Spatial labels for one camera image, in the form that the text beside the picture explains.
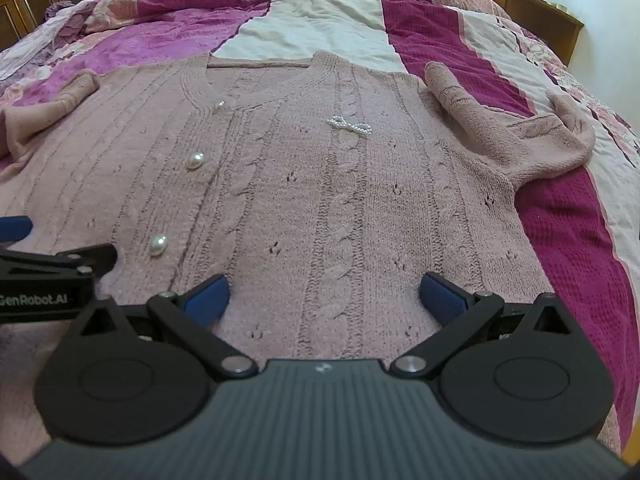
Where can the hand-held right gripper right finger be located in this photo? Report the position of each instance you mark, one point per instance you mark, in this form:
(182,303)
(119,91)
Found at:
(442,301)

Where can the magenta and white patchwork quilt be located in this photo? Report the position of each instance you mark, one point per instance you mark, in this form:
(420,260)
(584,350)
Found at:
(435,35)

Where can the lilac floral sheet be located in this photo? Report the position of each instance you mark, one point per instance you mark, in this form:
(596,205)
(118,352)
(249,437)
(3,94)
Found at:
(35,45)

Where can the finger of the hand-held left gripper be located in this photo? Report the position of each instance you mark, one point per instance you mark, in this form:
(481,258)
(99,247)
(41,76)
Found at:
(95,256)
(15,229)

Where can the wooden headboard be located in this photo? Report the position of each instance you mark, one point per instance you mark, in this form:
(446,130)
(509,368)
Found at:
(540,15)

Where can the pink knitted cardigan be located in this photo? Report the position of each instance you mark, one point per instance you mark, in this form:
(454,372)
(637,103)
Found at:
(325,185)

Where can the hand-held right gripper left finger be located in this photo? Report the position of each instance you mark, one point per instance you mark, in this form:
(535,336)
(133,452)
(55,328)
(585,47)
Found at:
(207,299)

